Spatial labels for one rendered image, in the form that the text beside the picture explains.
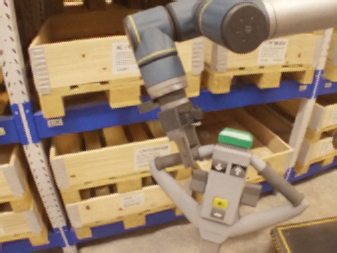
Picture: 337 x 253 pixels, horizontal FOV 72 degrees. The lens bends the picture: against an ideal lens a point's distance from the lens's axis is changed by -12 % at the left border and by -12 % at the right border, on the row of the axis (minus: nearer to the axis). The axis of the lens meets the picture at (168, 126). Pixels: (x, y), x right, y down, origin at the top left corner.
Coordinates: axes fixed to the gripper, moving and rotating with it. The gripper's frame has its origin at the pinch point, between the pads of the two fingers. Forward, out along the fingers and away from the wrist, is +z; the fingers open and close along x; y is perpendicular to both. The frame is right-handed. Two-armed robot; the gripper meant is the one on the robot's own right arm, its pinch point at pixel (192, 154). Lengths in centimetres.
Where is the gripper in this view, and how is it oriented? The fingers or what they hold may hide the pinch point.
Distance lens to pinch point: 67.6
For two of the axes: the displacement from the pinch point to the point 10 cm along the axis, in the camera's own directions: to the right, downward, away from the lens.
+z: 3.4, 9.4, 0.8
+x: 3.7, -2.1, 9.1
